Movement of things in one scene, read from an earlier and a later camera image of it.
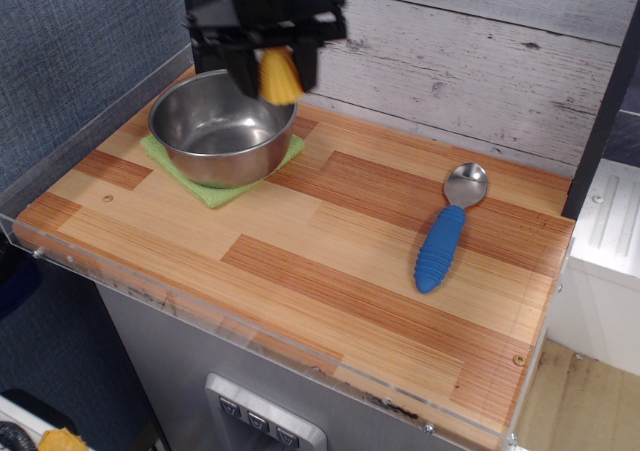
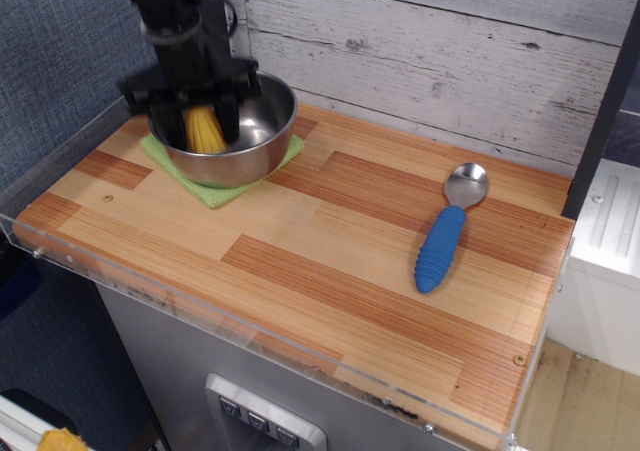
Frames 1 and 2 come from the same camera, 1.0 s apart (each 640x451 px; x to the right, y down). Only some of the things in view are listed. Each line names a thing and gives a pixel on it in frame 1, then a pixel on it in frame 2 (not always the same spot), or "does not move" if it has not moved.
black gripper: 267,9 → 191,72
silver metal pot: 213,134 does not move
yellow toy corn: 280,79 → 203,130
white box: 597,309 does not move
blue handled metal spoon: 464,184 does not move
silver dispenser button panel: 251,421 does not move
